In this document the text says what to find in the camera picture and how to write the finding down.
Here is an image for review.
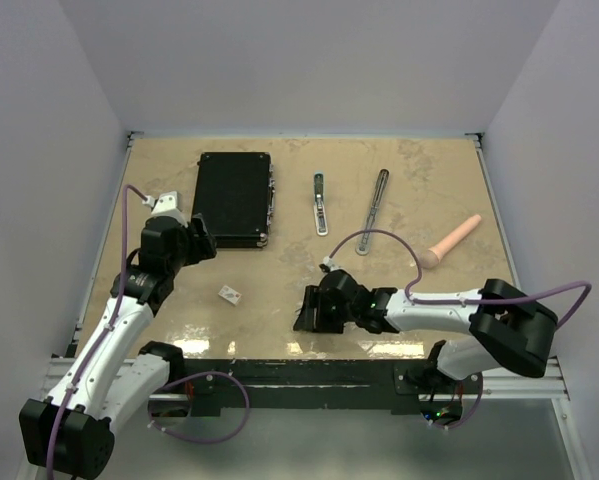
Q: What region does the small staple box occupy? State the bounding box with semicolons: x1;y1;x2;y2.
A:
218;285;242;305

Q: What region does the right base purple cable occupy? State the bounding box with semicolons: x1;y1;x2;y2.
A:
418;372;485;431

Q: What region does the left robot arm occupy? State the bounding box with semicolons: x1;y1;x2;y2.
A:
19;214;216;479

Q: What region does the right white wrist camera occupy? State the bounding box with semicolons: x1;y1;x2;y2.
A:
319;256;338;274

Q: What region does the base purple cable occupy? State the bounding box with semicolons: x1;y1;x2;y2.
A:
147;372;251;443
418;372;485;431

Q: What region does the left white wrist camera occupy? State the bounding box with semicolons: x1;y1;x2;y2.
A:
142;191;188;226

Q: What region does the black briefcase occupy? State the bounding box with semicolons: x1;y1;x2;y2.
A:
192;152;275;249

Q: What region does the pink silicone cone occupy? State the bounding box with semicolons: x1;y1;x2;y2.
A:
419;214;482;269

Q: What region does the silver black stapler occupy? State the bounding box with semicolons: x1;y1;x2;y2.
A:
355;169;390;256

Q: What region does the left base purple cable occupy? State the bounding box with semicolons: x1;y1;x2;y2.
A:
147;372;251;443

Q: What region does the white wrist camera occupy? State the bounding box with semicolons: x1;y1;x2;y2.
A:
319;256;338;274
142;191;188;226

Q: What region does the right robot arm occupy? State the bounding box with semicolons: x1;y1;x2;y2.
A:
293;269;558;393

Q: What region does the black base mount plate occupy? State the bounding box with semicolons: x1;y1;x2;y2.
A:
148;357;485;419

